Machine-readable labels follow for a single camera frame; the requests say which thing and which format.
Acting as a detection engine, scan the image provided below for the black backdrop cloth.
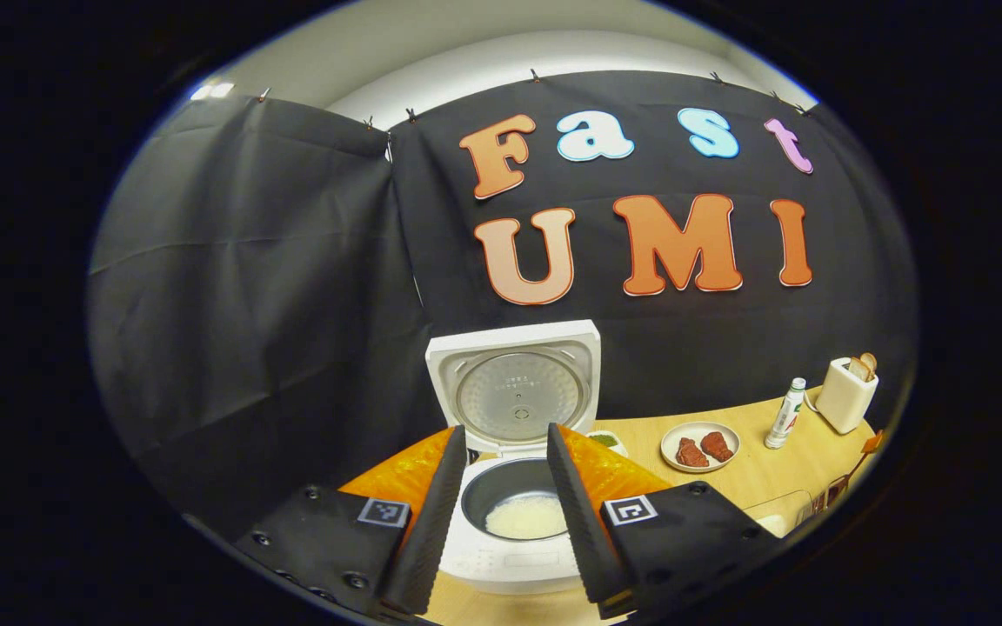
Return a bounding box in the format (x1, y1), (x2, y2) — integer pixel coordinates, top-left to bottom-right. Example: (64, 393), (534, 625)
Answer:
(88, 71), (918, 540)

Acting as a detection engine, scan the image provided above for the white bottle green label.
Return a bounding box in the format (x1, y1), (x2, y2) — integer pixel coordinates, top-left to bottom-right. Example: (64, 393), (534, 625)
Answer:
(765, 377), (807, 450)

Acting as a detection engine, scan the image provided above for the white round plate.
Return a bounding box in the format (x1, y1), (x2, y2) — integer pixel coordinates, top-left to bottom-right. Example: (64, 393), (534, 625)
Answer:
(660, 422), (741, 474)

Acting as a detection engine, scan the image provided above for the wire chopstick holder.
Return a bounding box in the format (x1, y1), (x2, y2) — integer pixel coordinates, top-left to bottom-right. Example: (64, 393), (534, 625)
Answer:
(799, 476), (852, 524)

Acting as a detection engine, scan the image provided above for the white toaster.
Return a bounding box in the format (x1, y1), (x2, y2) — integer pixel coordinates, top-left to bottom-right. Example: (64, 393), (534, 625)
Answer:
(816, 356), (880, 435)

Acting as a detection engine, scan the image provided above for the clear plastic container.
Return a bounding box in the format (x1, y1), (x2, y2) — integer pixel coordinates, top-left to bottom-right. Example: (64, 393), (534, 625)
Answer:
(743, 489), (815, 537)

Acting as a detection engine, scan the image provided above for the white rice pile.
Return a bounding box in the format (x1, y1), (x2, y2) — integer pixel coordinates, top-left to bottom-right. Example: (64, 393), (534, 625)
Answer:
(485, 494), (568, 541)

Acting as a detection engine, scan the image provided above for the white rice cooker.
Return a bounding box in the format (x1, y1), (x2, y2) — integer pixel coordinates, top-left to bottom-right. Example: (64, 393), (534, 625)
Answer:
(425, 320), (603, 596)

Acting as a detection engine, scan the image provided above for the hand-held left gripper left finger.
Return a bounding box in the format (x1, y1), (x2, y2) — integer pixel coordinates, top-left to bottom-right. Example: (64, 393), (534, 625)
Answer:
(236, 424), (469, 620)

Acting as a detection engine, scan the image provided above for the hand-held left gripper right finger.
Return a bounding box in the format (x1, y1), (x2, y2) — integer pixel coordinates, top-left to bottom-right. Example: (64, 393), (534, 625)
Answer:
(546, 423), (785, 620)

